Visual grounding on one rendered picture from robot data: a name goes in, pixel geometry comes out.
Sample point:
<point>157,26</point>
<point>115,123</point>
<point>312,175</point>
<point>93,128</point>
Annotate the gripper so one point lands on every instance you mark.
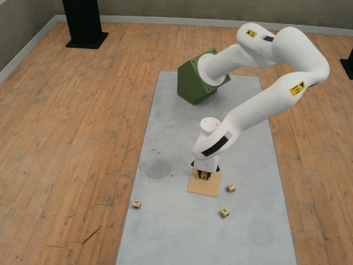
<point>209,166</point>

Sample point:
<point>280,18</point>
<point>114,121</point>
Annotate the tan square mat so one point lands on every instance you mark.
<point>208,187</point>

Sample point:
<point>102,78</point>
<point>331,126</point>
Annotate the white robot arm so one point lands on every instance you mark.
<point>257,48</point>

